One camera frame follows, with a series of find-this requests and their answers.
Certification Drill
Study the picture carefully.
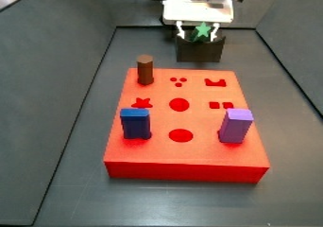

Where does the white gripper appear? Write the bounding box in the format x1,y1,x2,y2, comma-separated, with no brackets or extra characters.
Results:
162,0,233,42

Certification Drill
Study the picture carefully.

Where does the green star-profile bar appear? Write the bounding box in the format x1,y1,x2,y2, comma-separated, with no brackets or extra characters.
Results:
189,22,210,43

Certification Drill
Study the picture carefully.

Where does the black curved fixture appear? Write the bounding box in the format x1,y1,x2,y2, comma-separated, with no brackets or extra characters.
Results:
174,36,225,62

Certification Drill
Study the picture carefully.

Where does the brown cylinder peg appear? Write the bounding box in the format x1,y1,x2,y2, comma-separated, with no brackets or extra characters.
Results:
136,55,153,85

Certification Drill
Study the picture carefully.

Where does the purple rectangular peg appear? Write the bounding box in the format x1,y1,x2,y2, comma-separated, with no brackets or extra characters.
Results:
218,108,253,144

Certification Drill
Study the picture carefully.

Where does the blue rectangular peg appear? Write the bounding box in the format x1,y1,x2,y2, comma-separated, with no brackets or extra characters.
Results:
120,108,150,139

